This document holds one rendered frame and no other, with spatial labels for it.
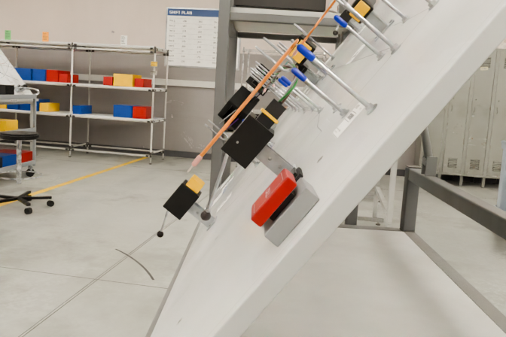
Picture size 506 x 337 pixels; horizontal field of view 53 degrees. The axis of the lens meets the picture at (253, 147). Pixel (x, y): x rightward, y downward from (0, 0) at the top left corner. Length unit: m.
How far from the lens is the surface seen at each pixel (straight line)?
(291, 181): 0.44
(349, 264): 1.29
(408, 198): 1.64
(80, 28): 9.22
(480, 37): 0.43
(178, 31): 8.52
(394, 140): 0.41
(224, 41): 1.63
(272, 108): 0.63
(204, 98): 8.37
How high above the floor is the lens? 1.21
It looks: 7 degrees down
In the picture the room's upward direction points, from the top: 3 degrees clockwise
